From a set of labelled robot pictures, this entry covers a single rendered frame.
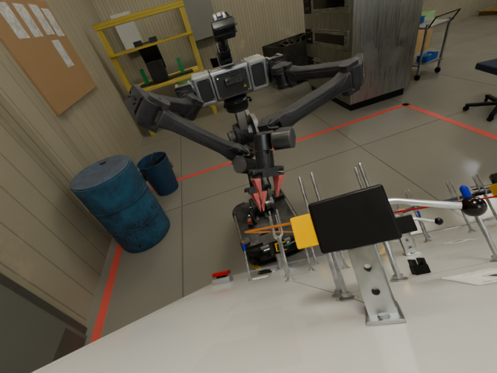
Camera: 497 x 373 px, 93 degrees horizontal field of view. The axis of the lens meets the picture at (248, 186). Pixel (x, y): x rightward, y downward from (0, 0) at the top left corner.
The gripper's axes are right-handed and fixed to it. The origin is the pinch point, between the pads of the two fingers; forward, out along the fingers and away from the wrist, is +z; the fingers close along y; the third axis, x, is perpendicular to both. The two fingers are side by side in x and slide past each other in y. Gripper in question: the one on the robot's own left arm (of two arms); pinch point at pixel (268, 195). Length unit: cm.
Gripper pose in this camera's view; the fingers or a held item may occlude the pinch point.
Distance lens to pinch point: 76.9
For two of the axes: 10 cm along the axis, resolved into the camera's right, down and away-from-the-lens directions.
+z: 1.3, 9.8, 1.5
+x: -2.0, -1.2, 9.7
